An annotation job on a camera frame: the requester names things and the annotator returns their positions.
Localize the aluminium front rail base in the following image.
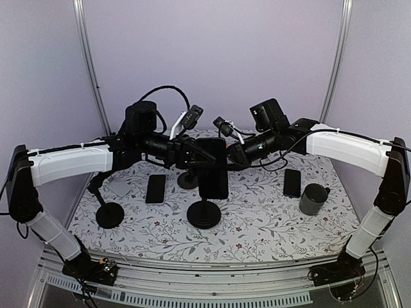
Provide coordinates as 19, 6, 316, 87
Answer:
27, 248, 407, 307

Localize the left aluminium frame post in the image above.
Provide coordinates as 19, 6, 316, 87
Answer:
73, 0, 112, 135

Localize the tall black clamp phone stand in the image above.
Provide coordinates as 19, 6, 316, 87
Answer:
187, 199, 222, 230

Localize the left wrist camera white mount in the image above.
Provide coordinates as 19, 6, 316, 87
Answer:
170, 105, 204, 140

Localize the white flat phone stand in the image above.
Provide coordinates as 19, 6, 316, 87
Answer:
107, 180, 132, 198

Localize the dark grey mug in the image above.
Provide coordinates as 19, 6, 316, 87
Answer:
299, 184, 330, 216

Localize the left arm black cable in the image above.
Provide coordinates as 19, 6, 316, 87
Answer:
141, 84, 190, 129

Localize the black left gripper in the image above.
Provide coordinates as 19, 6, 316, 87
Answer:
137, 131, 217, 169

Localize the floral patterned tablecloth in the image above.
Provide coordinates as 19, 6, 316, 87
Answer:
69, 153, 360, 263

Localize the aluminium frame post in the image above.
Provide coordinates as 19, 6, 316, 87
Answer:
319, 0, 353, 123
73, 0, 112, 135

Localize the black gooseneck stand round base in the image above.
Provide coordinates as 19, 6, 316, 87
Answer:
87, 171, 125, 229

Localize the small round base phone stand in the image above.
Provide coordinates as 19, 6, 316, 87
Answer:
177, 172, 198, 190

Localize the right aluminium frame post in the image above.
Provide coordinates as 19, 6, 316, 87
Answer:
319, 0, 353, 123

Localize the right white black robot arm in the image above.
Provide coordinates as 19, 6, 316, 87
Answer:
227, 99, 410, 286

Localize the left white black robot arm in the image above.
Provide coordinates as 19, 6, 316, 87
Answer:
5, 100, 216, 286

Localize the black phone with white edge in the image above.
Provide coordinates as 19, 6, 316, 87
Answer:
145, 175, 166, 205

